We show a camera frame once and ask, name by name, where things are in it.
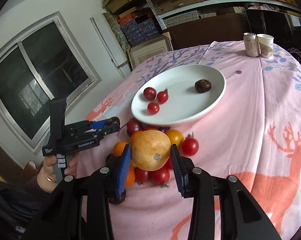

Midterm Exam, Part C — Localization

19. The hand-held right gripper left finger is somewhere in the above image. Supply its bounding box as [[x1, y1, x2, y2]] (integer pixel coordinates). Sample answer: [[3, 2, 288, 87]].
[[23, 144, 133, 240]]

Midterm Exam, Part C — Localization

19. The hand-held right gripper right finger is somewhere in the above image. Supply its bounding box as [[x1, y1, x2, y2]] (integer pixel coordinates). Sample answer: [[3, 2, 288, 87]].
[[170, 144, 282, 240]]

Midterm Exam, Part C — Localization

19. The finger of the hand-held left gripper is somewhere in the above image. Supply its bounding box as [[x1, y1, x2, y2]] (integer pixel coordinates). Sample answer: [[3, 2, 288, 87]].
[[65, 117, 121, 132], [73, 126, 121, 140]]

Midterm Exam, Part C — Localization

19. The small orange mandarin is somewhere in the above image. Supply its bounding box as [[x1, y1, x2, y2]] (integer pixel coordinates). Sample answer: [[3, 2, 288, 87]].
[[124, 164, 136, 188], [113, 141, 130, 157], [130, 130, 145, 145]]

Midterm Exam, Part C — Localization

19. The dark red cherry tomato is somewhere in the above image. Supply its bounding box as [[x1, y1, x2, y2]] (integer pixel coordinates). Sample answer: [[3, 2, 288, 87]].
[[126, 118, 144, 137], [143, 87, 157, 100]]

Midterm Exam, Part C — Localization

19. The yellow pear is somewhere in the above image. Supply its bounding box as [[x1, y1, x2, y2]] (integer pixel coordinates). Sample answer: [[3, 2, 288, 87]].
[[131, 130, 171, 172]]

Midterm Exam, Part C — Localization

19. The yellow cherry tomato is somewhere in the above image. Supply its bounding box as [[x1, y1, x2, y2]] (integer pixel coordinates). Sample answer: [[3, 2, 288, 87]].
[[164, 129, 184, 149]]

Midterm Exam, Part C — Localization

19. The white plate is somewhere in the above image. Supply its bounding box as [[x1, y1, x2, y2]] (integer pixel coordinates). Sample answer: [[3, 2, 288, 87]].
[[131, 64, 227, 127]]

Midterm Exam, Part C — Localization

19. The person's left hand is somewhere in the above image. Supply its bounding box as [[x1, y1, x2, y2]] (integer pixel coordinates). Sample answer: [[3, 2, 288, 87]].
[[37, 153, 80, 194]]

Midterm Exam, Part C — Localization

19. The brown wooden furniture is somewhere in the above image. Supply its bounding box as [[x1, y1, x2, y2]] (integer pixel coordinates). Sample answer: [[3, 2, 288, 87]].
[[21, 160, 44, 183]]

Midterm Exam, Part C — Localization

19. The white framed window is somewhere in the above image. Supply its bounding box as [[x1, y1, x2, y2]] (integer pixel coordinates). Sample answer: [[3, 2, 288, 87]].
[[0, 11, 102, 155]]

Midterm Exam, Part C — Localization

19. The white leaning board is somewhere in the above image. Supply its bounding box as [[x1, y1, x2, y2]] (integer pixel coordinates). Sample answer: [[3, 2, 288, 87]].
[[91, 12, 131, 78]]

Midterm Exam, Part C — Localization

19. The pink printed tablecloth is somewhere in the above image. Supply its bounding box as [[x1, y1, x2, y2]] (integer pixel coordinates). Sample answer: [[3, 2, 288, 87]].
[[77, 41, 301, 240]]

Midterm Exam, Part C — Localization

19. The green marbled board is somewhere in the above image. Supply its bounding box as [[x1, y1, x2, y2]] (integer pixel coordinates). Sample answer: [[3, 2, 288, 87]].
[[103, 12, 131, 53]]

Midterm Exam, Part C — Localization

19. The stack of blue patterned boxes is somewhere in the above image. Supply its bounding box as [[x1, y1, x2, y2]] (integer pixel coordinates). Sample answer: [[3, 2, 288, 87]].
[[119, 14, 161, 47]]

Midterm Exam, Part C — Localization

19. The metal shelf rack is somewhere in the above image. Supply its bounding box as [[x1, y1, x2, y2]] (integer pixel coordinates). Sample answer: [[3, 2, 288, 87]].
[[133, 0, 301, 30]]

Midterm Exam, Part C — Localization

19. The row of grey patterned boxes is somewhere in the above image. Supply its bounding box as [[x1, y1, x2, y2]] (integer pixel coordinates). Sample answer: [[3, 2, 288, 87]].
[[163, 10, 217, 27]]

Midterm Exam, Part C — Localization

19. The dark brown cabinet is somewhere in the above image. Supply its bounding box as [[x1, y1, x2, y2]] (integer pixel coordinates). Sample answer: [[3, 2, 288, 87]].
[[162, 14, 249, 51]]

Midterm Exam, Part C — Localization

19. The white drink can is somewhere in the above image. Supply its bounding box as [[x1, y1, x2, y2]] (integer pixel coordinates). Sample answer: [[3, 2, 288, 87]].
[[243, 32, 260, 57]]

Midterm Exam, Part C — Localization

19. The white paper cup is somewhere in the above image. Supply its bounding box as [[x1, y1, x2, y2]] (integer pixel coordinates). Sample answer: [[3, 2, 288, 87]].
[[257, 34, 274, 59]]

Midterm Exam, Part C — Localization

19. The pink cloth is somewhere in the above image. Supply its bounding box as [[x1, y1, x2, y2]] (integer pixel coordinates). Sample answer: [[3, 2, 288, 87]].
[[248, 2, 281, 12]]

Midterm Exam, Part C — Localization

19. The wooden picture frame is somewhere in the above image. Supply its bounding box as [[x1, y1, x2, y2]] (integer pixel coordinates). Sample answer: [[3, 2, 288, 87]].
[[127, 35, 174, 71]]

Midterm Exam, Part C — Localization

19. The black wire stand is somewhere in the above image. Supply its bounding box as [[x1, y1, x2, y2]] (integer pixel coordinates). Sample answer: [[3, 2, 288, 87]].
[[287, 47, 301, 61]]

